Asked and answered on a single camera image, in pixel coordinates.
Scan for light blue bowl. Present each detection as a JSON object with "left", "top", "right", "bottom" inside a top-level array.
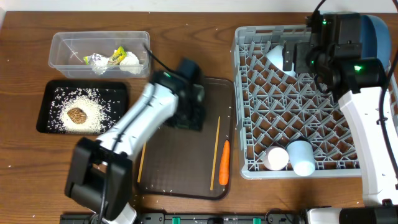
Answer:
[{"left": 266, "top": 45, "right": 296, "bottom": 77}]

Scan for orange carrot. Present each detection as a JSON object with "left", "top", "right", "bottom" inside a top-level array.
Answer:
[{"left": 218, "top": 140, "right": 231, "bottom": 185}]

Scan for dark blue plate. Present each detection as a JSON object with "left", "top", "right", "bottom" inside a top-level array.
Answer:
[{"left": 360, "top": 15, "right": 392, "bottom": 70}]

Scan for white tissue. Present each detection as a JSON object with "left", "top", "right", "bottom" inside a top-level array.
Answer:
[{"left": 119, "top": 52, "right": 143, "bottom": 74}]

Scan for pink cup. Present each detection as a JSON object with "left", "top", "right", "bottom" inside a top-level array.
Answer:
[{"left": 262, "top": 146, "right": 289, "bottom": 171}]

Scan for pile of white rice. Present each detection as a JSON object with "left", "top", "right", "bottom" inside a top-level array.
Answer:
[{"left": 45, "top": 87, "right": 126, "bottom": 134}]

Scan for light blue cup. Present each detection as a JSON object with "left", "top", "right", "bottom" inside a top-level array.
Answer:
[{"left": 286, "top": 139, "right": 315, "bottom": 177}]

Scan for yellow green snack wrapper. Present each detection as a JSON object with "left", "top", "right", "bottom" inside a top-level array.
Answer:
[{"left": 83, "top": 47, "right": 127, "bottom": 75}]

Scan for brown food scrap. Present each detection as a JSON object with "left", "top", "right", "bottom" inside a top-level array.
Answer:
[{"left": 67, "top": 108, "right": 87, "bottom": 124}]

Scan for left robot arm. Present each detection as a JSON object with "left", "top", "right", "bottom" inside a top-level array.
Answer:
[{"left": 65, "top": 70, "right": 205, "bottom": 223}]

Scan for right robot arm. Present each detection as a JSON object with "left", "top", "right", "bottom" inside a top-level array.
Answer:
[{"left": 302, "top": 86, "right": 397, "bottom": 223}]

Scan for grey dishwasher rack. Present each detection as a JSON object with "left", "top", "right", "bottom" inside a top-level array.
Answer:
[{"left": 231, "top": 24, "right": 398, "bottom": 180}]

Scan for right wooden chopstick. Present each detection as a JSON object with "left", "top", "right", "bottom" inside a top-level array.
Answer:
[{"left": 210, "top": 116, "right": 221, "bottom": 191}]

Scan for wooden chopstick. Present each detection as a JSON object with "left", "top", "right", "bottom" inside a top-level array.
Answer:
[
  {"left": 210, "top": 116, "right": 221, "bottom": 191},
  {"left": 137, "top": 142, "right": 146, "bottom": 183}
]

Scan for brown serving tray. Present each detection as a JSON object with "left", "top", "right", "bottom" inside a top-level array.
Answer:
[{"left": 134, "top": 78, "right": 235, "bottom": 200}]

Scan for left wooden chopstick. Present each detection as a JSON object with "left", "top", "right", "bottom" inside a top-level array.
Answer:
[{"left": 137, "top": 142, "right": 146, "bottom": 183}]

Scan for black tray bin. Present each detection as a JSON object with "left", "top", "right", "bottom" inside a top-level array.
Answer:
[{"left": 36, "top": 80, "right": 129, "bottom": 133}]

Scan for clear plastic bin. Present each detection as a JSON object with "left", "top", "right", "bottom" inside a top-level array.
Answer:
[{"left": 49, "top": 31, "right": 151, "bottom": 78}]

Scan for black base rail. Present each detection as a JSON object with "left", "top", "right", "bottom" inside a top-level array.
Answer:
[{"left": 60, "top": 212, "right": 307, "bottom": 224}]

